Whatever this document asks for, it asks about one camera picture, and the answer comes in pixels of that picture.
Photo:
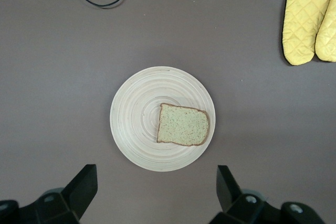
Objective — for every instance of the round wooden plate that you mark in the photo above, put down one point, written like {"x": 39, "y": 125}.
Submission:
{"x": 136, "y": 119}

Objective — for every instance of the slice of brown bread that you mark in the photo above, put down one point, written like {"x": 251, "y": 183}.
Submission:
{"x": 182, "y": 127}

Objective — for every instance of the yellow quilted oven mitt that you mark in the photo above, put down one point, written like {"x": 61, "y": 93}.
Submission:
{"x": 299, "y": 24}

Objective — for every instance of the yellow oven mitt with thumb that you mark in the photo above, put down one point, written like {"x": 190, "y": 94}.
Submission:
{"x": 328, "y": 37}

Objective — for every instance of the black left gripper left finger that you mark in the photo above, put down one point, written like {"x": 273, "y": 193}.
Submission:
{"x": 78, "y": 195}

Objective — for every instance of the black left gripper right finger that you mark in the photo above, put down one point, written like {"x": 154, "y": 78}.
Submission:
{"x": 231, "y": 195}

